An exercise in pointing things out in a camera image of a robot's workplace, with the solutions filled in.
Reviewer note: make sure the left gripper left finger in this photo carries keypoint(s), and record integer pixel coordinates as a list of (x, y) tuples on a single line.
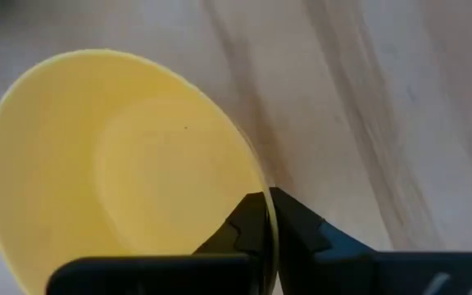
[(219, 270)]

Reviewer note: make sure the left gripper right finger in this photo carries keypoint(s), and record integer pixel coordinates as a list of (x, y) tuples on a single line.
[(342, 270)]

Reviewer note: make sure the yellow plastic mini bowl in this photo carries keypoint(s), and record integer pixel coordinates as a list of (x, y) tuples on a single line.
[(96, 164)]

